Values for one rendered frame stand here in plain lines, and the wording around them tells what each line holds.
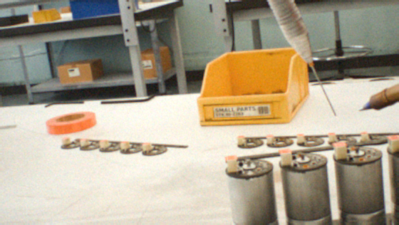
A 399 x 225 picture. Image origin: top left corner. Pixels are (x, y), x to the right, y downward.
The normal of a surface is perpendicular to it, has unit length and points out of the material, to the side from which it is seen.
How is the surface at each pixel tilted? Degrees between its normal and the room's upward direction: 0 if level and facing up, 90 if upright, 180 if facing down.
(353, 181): 90
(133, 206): 0
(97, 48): 90
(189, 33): 90
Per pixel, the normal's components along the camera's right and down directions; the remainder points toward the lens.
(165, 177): -0.14, -0.96
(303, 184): -0.23, 0.26
